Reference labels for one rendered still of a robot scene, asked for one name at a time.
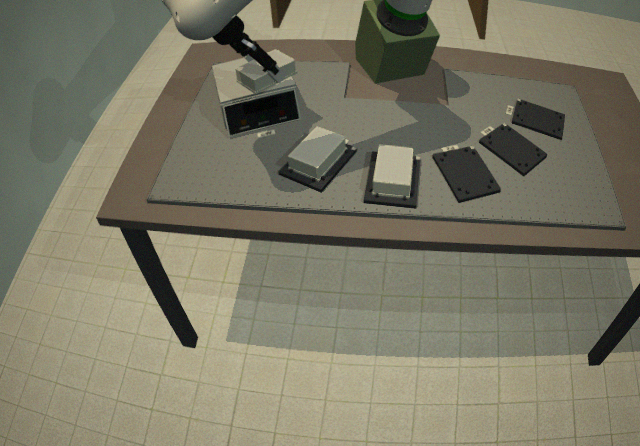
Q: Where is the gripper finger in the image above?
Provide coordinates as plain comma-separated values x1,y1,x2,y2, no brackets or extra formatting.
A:
233,33,286,83
229,43,254,62

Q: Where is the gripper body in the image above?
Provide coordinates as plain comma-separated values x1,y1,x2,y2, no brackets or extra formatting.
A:
212,15,249,49

